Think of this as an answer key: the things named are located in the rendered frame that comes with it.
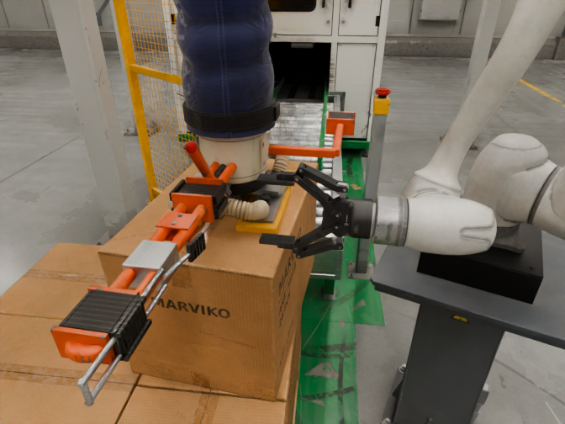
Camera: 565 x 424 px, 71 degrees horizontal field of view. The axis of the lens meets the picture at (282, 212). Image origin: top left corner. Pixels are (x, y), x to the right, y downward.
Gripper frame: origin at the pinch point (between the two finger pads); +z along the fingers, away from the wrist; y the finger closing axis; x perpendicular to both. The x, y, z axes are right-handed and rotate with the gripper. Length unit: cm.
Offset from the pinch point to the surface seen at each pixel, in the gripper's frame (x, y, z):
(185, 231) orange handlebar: -11.2, -0.7, 11.8
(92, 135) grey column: 126, 34, 127
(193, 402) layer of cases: -8, 53, 18
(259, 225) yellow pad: 11.4, 10.9, 4.2
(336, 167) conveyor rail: 134, 47, -9
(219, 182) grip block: 5.8, -2.2, 11.0
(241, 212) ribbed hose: 7.8, 5.6, 7.3
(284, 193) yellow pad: 28.8, 10.8, 1.3
